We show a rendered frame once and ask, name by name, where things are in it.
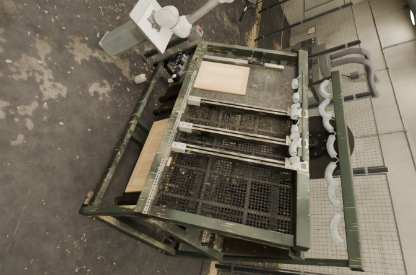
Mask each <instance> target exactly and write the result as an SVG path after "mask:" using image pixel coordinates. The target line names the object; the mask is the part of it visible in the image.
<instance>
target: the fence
mask: <svg viewBox="0 0 416 275"><path fill-rule="evenodd" d="M203 60H206V61H214V62H219V63H228V64H236V65H241V66H250V67H255V68H263V69H272V70H277V71H283V70H284V66H283V68H279V66H280V65H276V64H267V63H265V65H264V66H261V65H256V64H248V61H245V60H239V59H231V58H222V57H217V56H208V55H204V56H203ZM272 65H276V66H277V67H273V66H272Z"/></svg>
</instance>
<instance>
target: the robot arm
mask: <svg viewBox="0 0 416 275"><path fill-rule="evenodd" d="M233 1H234V0H206V1H205V2H204V3H202V4H201V5H200V6H198V7H197V8H196V9H195V10H193V11H192V12H190V13H189V14H188V15H182V16H180V17H179V13H178V10H177V8H176V7H174V6H166V7H163V8H161V9H159V10H158V11H157V12H156V11H155V10H154V9H153V10H152V13H151V15H150V16H149V17H148V18H147V20H148V21H149V22H150V23H151V24H152V28H155V29H156V30H157V32H160V29H161V28H162V27H163V26H166V27H168V28H169V29H170V30H171V31H172V32H173V33H174V34H175V35H177V36H178V37H181V38H186V37H187V36H188V35H189V33H190V29H191V27H192V24H193V23H194V22H195V21H197V20H198V19H200V18H201V17H202V16H203V15H205V14H206V13H208V12H209V11H210V10H212V9H213V8H214V7H215V6H217V5H218V4H220V3H224V2H227V3H231V2H233ZM256 1H257V0H246V1H245V3H246V5H245V8H244V9H243V12H242V13H241V16H240V18H239V19H238V21H239V22H241V21H242V20H243V17H244V16H245V14H246V12H247V10H248V9H249V8H250V6H253V5H254V3H255V2H256Z"/></svg>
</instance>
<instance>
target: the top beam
mask: <svg viewBox="0 0 416 275"><path fill-rule="evenodd" d="M302 71H304V72H305V110H308V54H307V51H303V50H299V51H298V58H297V80H298V88H296V93H297V92H298V90H299V92H298V94H299V101H298V103H299V104H300V103H302ZM298 76H299V77H298ZM297 119H298V120H299V123H298V124H297V126H298V133H299V135H300V133H302V118H301V117H297ZM305 139H307V140H308V149H305V162H308V173H307V172H301V171H297V170H295V171H294V200H293V235H294V236H295V245H294V247H293V249H295V250H300V251H308V250H309V249H310V177H309V135H308V118H305ZM296 156H297V157H299V158H300V156H301V147H297V154H296ZM301 168H302V169H306V164H301Z"/></svg>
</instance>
